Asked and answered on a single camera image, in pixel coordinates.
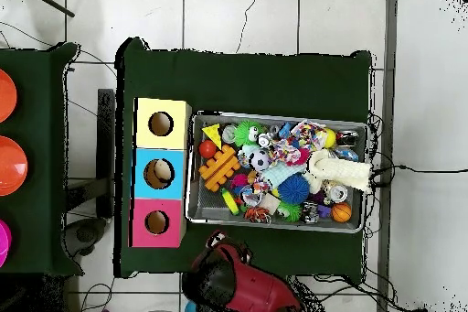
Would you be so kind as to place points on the yellow cheese wedge toy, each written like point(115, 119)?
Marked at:
point(213, 135)

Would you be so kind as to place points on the green fuzzy toy with eyes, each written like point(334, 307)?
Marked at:
point(247, 133)

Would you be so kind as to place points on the pink bowl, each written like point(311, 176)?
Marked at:
point(4, 242)

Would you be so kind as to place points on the orange bowl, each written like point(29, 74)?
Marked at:
point(11, 167)
point(6, 96)

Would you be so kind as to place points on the black and white soccer ball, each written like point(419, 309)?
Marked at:
point(259, 160)

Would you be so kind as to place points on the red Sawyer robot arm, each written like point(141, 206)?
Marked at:
point(248, 286)

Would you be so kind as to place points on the wooden box with three holes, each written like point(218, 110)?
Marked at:
point(143, 180)

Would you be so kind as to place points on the orange plastic building block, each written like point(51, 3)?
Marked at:
point(219, 168)

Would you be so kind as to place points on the black rod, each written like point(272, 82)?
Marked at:
point(47, 1)

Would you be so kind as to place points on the small orange basketball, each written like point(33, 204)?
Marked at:
point(341, 212)

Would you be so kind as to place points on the crushed silver can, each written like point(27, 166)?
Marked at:
point(338, 193)

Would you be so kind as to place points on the blue spiky ball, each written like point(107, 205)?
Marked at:
point(294, 188)

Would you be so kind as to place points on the yellow ball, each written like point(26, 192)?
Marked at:
point(330, 138)

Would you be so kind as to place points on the orange striped tiger toy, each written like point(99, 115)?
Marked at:
point(257, 215)

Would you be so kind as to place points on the side table with green cloth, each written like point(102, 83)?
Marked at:
point(36, 202)

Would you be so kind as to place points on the cream waffle cloth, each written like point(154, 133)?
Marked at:
point(340, 171)

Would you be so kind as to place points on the red ball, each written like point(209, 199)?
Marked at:
point(208, 149)

